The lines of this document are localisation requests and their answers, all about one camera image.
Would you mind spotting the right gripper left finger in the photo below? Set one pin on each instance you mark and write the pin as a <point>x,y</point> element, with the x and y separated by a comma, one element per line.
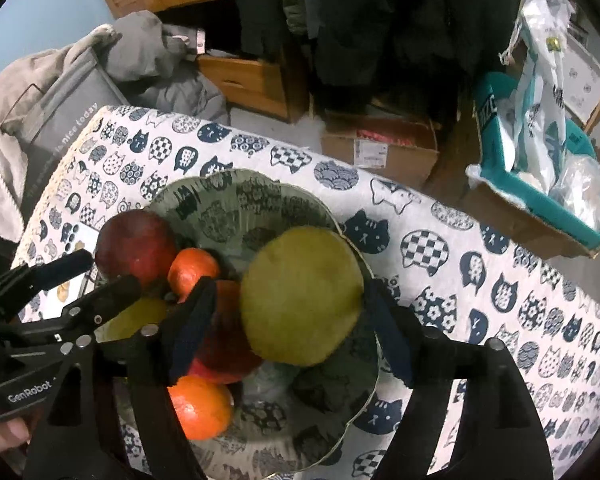
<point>161,356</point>

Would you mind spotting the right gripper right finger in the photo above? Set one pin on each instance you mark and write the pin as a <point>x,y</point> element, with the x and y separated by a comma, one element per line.
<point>427,362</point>

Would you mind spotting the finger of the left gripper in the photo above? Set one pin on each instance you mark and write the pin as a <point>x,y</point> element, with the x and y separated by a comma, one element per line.
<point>100,304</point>
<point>20,285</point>

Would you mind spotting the orange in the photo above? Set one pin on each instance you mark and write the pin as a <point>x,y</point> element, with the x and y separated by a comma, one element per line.
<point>204,409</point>

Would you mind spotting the red apple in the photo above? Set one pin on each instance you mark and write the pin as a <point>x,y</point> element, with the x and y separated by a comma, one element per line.
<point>225,355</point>
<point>139,243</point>

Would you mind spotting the small tangerine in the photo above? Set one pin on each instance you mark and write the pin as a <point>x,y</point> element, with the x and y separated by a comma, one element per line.
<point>189,266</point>

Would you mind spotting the person left hand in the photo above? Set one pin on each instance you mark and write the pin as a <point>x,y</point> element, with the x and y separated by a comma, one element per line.
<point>18,431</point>

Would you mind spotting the beige towel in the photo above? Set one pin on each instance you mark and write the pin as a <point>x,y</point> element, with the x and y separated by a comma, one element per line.
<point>22,85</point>

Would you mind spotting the green glass plate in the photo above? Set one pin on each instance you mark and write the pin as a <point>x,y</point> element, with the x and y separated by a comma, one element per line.
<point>287,419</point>

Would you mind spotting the cat pattern tablecloth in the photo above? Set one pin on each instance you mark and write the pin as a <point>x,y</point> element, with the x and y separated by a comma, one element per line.
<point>456,272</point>

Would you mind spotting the grey fabric bag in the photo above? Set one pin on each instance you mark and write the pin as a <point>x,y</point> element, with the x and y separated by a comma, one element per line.
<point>55,123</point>

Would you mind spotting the teal plastic basket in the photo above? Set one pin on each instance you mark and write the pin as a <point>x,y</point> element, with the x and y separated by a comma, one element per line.
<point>511,200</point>

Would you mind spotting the clear plastic bag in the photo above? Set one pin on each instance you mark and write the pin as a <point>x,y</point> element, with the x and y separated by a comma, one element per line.
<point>577,189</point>

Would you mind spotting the grey clothes pile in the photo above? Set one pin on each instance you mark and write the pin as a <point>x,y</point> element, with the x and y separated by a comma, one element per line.
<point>153,65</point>

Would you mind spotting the cardboard box under basket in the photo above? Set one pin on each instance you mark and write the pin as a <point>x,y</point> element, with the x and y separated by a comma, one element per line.
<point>449,185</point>

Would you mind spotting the small cardboard box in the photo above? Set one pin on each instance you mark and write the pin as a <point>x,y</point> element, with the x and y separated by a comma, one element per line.
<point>398,148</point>

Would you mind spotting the wooden drawer unit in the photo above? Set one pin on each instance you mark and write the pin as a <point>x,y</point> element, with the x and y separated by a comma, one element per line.
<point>267,88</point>

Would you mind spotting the white rice bag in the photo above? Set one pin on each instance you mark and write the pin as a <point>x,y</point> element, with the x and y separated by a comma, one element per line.
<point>539,121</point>

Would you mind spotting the white patterned drawer box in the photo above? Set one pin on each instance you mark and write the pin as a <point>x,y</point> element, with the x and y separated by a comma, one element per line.
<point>582,82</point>

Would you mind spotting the black hanging coat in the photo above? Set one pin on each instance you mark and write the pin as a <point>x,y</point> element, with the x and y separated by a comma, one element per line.
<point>415,56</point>

